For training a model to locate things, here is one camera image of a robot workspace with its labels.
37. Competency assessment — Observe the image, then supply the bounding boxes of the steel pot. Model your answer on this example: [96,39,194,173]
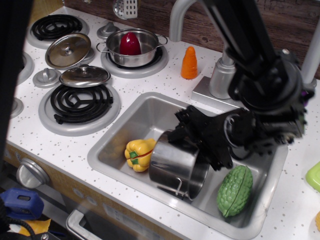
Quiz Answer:
[96,28,168,68]
[149,130,210,201]

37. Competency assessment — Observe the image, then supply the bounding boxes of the dark red toy pepper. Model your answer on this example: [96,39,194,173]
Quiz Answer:
[119,32,142,56]

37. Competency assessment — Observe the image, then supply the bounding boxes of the steel pot on burner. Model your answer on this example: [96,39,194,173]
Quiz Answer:
[96,28,168,68]

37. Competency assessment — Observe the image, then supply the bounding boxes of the green toy bitter melon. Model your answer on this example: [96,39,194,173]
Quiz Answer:
[216,165,253,218]

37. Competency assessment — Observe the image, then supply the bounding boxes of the orange toy carrot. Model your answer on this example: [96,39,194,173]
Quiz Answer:
[180,46,198,80]

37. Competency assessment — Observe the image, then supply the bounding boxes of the silver oven door handle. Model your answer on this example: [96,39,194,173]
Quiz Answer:
[65,209,121,240]

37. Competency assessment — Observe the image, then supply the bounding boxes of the domed steel pot lid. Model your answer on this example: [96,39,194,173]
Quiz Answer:
[59,64,111,88]

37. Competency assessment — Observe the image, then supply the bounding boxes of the light green plastic container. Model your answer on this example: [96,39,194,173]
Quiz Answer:
[305,162,320,192]

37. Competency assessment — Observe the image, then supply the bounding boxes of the grey stove knob left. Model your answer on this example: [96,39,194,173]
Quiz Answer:
[10,97,24,119]

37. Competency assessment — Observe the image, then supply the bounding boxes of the blue clamp tool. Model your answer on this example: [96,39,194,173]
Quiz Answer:
[0,188,44,220]

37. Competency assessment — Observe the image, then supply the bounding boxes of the grey stove knob back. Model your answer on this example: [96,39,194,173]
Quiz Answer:
[96,22,120,40]

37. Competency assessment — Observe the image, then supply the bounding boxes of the yellow cloth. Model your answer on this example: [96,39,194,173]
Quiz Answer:
[18,218,51,237]

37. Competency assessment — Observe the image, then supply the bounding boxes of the back left coil burner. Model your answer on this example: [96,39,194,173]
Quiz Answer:
[26,14,90,50]

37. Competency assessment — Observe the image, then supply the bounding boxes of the hanging steel slotted utensil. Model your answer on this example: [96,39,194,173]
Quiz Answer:
[112,0,139,20]

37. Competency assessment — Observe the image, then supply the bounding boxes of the stainless steel sink basin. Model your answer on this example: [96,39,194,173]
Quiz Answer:
[88,92,288,240]

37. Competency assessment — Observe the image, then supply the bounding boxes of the grey stove knob centre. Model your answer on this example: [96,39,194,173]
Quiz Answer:
[32,68,62,89]

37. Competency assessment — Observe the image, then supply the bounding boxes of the back right grey burner ring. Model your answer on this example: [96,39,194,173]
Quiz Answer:
[100,44,169,79]

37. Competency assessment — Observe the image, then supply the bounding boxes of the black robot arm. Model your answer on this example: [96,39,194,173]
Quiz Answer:
[167,0,314,171]

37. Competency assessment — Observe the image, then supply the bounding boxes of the silver toy faucet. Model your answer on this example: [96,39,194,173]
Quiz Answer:
[169,0,244,111]

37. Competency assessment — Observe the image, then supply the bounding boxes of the purple toy eggplant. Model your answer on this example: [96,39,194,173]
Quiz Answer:
[301,90,309,107]

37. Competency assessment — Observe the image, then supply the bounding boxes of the grey burner ring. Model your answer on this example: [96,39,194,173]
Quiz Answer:
[17,51,35,86]
[100,44,169,79]

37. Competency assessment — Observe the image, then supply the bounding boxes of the left grey burner ring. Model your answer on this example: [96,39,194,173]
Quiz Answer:
[17,51,35,86]

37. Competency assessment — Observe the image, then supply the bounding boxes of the yellow toy bell pepper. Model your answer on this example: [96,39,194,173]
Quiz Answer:
[124,138,157,173]

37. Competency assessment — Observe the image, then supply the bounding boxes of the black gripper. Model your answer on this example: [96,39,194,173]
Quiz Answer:
[167,105,233,171]

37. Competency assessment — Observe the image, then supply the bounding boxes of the grey stove knob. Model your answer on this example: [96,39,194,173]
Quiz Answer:
[96,22,120,40]
[32,68,62,89]
[10,97,24,119]

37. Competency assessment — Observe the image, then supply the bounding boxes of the flat steel pot lid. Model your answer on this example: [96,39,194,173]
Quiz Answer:
[45,33,91,69]

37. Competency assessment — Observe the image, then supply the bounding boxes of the front black coil burner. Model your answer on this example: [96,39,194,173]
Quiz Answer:
[38,83,121,137]

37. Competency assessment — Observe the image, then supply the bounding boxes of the yellow toy at right edge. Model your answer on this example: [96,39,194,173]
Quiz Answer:
[315,212,320,231]

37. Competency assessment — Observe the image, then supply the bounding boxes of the grey support pole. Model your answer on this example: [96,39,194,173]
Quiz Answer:
[301,21,320,88]

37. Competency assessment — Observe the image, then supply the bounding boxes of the grey oven front knob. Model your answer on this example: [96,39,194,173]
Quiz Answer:
[16,157,50,189]

